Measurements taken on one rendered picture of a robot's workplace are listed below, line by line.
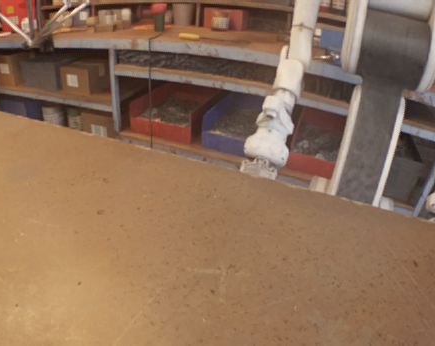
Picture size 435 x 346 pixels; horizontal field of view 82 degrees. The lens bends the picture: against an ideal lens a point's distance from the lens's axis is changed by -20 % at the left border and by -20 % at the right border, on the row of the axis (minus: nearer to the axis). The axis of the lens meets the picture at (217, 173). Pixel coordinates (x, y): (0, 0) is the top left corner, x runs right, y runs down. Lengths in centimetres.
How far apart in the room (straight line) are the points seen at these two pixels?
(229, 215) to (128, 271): 8
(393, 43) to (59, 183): 60
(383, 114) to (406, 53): 14
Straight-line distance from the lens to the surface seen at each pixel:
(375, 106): 69
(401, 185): 146
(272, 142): 70
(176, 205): 22
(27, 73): 227
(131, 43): 147
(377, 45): 65
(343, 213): 24
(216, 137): 145
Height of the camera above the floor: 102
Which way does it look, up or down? 33 degrees down
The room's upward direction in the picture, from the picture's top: 4 degrees clockwise
